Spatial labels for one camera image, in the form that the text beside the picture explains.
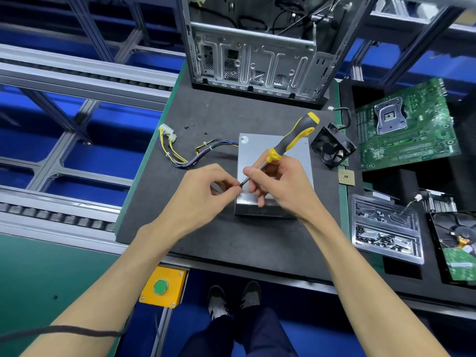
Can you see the person's right hand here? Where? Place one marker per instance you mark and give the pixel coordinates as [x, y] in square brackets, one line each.
[286, 186]

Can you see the person's left hand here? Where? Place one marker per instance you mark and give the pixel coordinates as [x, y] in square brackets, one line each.
[193, 200]

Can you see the grey power supply cover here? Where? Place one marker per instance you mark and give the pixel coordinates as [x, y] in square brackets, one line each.
[256, 148]

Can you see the person's right forearm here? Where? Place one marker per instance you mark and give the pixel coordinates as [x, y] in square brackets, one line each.
[379, 286]

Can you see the person's left forearm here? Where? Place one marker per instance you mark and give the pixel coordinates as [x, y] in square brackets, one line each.
[82, 293]

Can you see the person's left shoe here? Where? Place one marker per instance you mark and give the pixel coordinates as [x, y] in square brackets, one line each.
[216, 301]

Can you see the person's shoe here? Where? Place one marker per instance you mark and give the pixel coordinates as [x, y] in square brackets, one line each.
[216, 301]
[250, 295]

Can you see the person's right shoe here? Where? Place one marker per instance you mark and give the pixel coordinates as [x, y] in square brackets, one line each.
[250, 295]

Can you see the person's dark trousers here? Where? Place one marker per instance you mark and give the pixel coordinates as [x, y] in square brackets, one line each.
[238, 334]

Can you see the small square processor chip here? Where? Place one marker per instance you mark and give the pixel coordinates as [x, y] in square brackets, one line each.
[346, 176]

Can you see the black cooling fan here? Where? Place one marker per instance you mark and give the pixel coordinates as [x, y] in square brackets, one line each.
[332, 145]

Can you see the yellow button box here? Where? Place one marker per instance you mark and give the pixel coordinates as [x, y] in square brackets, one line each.
[162, 286]

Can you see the black foam work mat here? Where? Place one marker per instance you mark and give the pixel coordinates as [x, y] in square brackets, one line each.
[201, 107]

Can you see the clear plastic screw tray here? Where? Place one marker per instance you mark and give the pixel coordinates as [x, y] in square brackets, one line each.
[387, 228]

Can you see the black foam parts tray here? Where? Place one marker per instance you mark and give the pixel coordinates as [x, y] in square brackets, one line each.
[401, 178]

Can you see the green motherboard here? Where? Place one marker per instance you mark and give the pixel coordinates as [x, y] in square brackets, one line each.
[409, 126]

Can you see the silver computer tower chassis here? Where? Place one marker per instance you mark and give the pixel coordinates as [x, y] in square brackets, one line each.
[260, 48]

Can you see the silver heatsink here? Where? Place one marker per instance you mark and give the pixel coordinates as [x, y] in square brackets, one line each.
[439, 200]

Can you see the black hard disk drive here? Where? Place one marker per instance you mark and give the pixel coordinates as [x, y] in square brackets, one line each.
[454, 245]

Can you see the aluminium conveyor frame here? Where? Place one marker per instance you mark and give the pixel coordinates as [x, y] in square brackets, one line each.
[74, 74]

